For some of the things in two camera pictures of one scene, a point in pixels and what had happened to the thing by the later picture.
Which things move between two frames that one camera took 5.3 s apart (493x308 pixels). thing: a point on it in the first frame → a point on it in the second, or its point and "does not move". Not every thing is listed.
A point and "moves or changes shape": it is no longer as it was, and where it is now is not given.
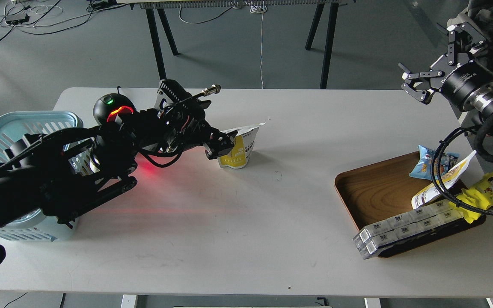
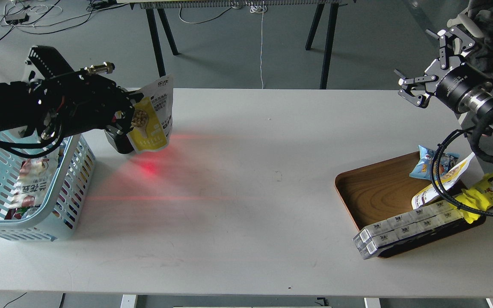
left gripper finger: x=221 y=141 → x=137 y=96
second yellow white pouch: x=429 y=193 does not move
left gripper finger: x=213 y=152 → x=120 y=130
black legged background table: x=157 y=8 does not move
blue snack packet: x=423 y=171 does not move
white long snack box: x=375 y=235 does not move
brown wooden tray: x=372 y=193 does not move
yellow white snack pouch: x=239 y=156 moves or changes shape
